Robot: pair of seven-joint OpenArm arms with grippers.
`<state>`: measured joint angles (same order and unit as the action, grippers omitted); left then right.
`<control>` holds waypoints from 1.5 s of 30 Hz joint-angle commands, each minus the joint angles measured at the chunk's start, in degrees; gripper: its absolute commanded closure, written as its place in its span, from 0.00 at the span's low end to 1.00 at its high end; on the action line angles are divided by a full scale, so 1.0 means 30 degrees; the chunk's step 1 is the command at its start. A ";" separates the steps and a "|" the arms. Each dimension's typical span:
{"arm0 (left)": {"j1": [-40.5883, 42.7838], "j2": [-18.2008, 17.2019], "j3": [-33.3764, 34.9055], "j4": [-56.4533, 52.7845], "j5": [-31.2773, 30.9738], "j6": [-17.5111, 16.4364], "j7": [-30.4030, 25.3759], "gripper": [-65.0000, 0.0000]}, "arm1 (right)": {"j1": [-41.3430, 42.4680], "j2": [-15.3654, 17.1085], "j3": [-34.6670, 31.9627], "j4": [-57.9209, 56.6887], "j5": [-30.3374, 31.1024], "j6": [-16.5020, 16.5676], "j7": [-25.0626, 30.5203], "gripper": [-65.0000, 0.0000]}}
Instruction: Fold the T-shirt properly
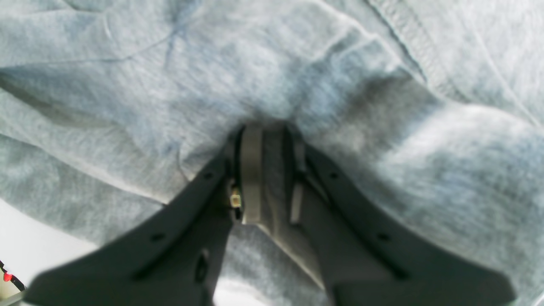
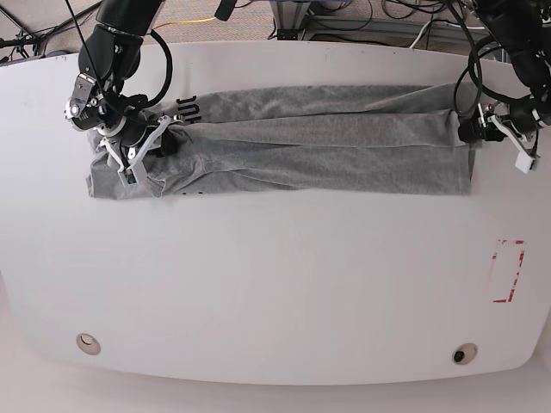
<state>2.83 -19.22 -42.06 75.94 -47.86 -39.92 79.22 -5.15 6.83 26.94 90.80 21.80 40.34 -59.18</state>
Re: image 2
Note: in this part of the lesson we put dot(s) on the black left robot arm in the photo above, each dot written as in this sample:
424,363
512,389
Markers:
522,30

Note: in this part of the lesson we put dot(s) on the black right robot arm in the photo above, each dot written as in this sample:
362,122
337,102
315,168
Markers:
109,57

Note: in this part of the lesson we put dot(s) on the black tripod stand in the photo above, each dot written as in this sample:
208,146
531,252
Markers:
28,43

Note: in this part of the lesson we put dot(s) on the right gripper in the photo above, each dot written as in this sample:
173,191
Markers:
128,143

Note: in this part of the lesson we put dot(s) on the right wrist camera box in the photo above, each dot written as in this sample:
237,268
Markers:
132,176

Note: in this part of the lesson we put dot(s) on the aluminium frame stand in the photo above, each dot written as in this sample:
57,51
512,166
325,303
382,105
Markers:
382,23

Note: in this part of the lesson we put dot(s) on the red tape rectangle marking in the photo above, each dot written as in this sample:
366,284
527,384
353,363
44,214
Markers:
505,269

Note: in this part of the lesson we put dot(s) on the grey printed T-shirt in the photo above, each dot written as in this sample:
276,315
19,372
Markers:
395,139

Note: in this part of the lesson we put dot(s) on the open table grommet hole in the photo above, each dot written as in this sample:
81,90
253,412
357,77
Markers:
465,354

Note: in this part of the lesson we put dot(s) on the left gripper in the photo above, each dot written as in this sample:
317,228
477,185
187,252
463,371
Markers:
520,124

